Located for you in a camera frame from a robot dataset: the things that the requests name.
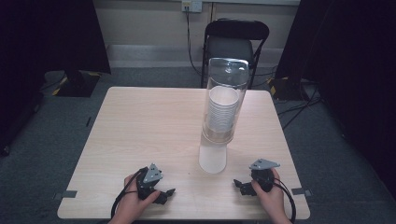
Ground black wall socket cable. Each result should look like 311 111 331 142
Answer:
185 8 204 77

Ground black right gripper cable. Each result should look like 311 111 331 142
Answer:
272 177 297 224

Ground clear plastic cup dispenser tube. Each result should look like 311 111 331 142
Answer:
201 57 250 146

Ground black folding chair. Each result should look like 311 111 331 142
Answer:
200 18 271 91

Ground stack of white paper cups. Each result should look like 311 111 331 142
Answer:
206 85 240 133

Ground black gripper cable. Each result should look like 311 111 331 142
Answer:
272 177 297 224
110 167 149 219

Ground person's right hand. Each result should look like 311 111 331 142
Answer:
250 167 291 220

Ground black curtain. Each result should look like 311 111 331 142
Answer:
275 0 396 200
0 0 112 157

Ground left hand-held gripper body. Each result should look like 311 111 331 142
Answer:
135 162 164 201

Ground person's left hand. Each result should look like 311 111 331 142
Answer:
115 174 162 221

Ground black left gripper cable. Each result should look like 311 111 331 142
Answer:
110 167 149 219

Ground black stand base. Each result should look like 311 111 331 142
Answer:
51 69 103 98
267 76 310 101

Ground grey tape strip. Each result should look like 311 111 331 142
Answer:
290 187 314 198
53 189 78 201

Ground white wall socket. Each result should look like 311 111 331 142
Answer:
181 0 204 14

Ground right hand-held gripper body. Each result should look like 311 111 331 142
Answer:
248 158 281 193

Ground black floor cables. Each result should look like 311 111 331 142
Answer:
250 64 325 131

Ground single white paper cup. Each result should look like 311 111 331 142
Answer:
198 140 229 175

